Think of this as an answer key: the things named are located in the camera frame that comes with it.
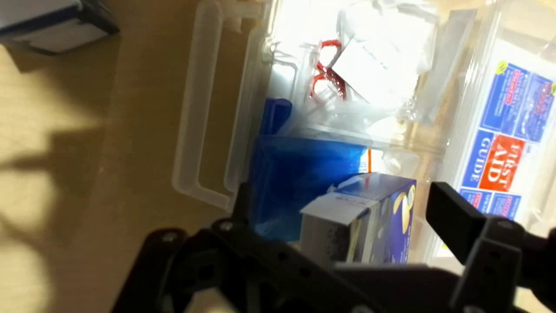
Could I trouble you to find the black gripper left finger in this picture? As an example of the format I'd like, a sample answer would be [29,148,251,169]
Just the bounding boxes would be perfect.
[109,181,371,313]

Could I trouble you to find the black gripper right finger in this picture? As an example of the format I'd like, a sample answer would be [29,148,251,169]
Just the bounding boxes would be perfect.
[425,181,556,313]

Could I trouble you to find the blue bandage box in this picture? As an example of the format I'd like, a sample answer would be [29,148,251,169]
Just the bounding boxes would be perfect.
[298,170,418,268]

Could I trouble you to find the small grey cardboard box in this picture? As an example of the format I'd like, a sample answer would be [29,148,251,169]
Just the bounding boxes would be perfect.
[0,0,121,57]

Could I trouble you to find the clear plastic first aid case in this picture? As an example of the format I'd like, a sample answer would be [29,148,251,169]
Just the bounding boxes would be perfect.
[169,0,556,263]

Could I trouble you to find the blue glove bag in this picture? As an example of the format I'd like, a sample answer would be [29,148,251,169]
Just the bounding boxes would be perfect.
[248,96,371,242]

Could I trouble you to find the blue white box front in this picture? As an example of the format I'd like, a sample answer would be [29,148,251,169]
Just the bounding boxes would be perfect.
[456,59,556,224]

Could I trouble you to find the clear plastic supply bag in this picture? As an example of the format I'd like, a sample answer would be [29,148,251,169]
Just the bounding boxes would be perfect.
[265,0,465,155]

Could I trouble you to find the red handled scissors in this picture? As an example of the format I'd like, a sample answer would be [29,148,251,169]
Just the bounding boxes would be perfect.
[307,38,348,101]

